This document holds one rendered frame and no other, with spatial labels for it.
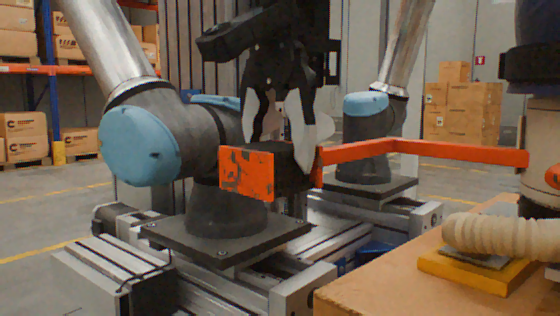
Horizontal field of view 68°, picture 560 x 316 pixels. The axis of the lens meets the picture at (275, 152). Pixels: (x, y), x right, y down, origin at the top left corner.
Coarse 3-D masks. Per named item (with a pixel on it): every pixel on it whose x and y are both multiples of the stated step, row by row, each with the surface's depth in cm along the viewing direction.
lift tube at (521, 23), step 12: (516, 0) 50; (528, 0) 46; (540, 0) 44; (552, 0) 43; (516, 12) 49; (528, 12) 46; (540, 12) 44; (552, 12) 43; (516, 24) 50; (528, 24) 46; (540, 24) 44; (552, 24) 43; (516, 36) 51; (528, 36) 47; (540, 36) 45; (552, 36) 43; (516, 84) 48; (528, 84) 46; (540, 84) 45; (552, 84) 43
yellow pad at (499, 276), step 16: (432, 256) 49; (448, 256) 49; (464, 256) 48; (496, 256) 48; (432, 272) 48; (448, 272) 47; (464, 272) 45; (480, 272) 45; (496, 272) 45; (512, 272) 45; (528, 272) 47; (480, 288) 44; (496, 288) 43; (512, 288) 43
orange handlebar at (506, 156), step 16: (352, 144) 57; (368, 144) 58; (384, 144) 61; (400, 144) 62; (416, 144) 60; (432, 144) 58; (448, 144) 57; (464, 144) 56; (336, 160) 53; (352, 160) 56; (464, 160) 56; (480, 160) 54; (496, 160) 52; (512, 160) 51; (528, 160) 50; (544, 176) 41
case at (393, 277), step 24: (432, 240) 59; (384, 264) 51; (408, 264) 51; (336, 288) 45; (360, 288) 45; (384, 288) 45; (408, 288) 45; (432, 288) 45; (456, 288) 45; (528, 288) 45; (552, 288) 45; (336, 312) 43; (360, 312) 41; (384, 312) 40; (408, 312) 40; (432, 312) 40; (456, 312) 40; (480, 312) 40; (504, 312) 40; (528, 312) 40; (552, 312) 40
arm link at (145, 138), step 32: (64, 0) 64; (96, 0) 64; (96, 32) 62; (128, 32) 64; (96, 64) 61; (128, 64) 61; (128, 96) 57; (160, 96) 59; (128, 128) 55; (160, 128) 55; (192, 128) 59; (128, 160) 56; (160, 160) 55; (192, 160) 59
